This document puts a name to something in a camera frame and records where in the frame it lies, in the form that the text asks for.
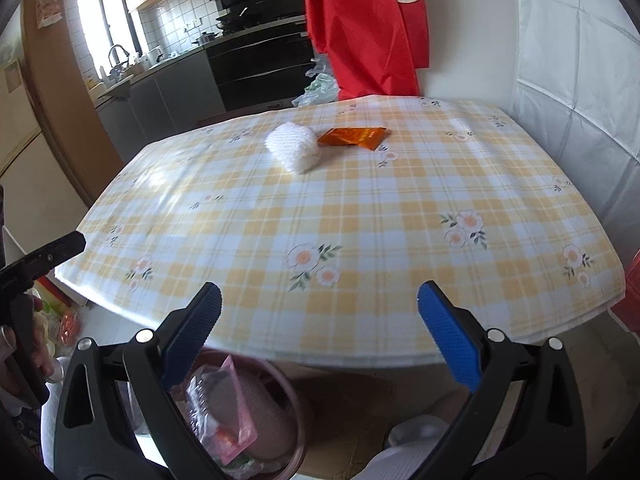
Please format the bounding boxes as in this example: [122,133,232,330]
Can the paper packet on door frame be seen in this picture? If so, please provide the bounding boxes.
[36,0,63,30]

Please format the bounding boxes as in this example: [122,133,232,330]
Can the yellow checked floral tablecloth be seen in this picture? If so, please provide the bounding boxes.
[54,95,627,368]

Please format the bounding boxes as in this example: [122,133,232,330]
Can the wooden door frame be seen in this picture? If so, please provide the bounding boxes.
[20,0,126,207]

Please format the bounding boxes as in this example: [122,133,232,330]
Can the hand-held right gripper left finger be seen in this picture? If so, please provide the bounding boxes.
[52,282,223,480]

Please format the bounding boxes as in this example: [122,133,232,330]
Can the red plastic object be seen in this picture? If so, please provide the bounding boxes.
[610,252,640,333]

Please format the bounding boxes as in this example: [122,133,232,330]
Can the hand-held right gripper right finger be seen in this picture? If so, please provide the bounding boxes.
[418,281,586,480]

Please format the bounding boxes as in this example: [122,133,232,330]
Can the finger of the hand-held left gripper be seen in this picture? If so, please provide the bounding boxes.
[0,231,86,291]

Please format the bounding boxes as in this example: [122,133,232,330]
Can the black stove oven unit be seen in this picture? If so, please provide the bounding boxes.
[202,17,318,112]

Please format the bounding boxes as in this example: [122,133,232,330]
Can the pile of colourful packets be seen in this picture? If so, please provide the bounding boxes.
[32,285,81,357]

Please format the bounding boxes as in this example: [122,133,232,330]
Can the orange foil packet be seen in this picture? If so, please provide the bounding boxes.
[318,127,389,152]

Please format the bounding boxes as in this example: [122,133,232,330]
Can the pink plastic package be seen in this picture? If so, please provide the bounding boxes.
[186,355,259,467]

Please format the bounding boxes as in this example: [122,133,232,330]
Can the white plastic wall sheet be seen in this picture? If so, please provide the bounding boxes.
[510,0,640,271]

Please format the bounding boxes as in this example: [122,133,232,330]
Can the kitchen window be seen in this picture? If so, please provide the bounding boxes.
[75,0,141,77]

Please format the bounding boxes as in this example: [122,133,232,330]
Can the person's leg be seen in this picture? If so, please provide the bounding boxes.
[357,412,452,480]

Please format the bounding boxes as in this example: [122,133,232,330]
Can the red hanging garment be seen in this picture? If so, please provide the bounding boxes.
[298,0,431,102]

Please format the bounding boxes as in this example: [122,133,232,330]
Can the person's left hand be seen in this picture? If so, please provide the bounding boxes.
[0,296,56,397]

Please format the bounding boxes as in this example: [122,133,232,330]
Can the maroon plastic bin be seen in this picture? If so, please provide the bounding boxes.
[172,350,307,480]

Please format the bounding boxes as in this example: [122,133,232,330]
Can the beige refrigerator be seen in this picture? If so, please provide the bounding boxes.
[0,57,89,261]

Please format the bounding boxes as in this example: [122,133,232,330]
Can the white green plastic bags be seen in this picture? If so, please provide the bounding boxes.
[292,57,341,107]

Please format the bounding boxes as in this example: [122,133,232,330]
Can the grey kitchen base cabinets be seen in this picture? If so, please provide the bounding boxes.
[90,50,226,162]

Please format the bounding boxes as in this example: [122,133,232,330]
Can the cardboard sheet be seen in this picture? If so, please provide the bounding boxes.
[290,365,476,480]

